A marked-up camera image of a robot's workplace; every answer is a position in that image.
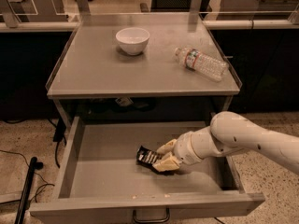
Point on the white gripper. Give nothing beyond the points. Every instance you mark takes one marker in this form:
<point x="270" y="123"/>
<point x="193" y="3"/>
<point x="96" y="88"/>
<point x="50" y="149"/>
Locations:
<point x="184" y="149"/>

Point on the black chocolate bar wrapper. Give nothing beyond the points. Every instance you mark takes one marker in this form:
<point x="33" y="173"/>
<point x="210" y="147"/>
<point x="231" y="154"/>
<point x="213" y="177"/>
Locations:
<point x="147" y="158"/>

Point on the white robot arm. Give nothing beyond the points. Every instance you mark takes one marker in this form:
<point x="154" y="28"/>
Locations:
<point x="227" y="134"/>

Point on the open grey top drawer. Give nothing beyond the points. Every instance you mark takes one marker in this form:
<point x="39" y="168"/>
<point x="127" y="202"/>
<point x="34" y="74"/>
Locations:
<point x="100" y="182"/>

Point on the white tag under table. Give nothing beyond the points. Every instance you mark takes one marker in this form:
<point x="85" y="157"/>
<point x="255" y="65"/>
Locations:
<point x="124" y="101"/>

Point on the clear plastic water bottle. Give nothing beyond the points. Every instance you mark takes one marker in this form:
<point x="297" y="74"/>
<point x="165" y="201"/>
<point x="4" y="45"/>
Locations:
<point x="205" y="65"/>

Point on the grey cabinet table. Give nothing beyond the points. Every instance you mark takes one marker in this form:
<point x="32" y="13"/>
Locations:
<point x="93" y="65"/>

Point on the white ceramic bowl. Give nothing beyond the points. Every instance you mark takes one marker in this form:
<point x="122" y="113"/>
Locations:
<point x="133" y="40"/>

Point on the black pole on floor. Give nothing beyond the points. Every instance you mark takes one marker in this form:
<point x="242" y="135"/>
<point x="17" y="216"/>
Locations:
<point x="33" y="165"/>

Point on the black mesh chair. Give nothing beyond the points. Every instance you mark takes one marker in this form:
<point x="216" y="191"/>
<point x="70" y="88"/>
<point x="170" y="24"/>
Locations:
<point x="173" y="6"/>

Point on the black drawer handle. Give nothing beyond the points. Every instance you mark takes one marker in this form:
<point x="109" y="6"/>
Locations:
<point x="146" y="217"/>

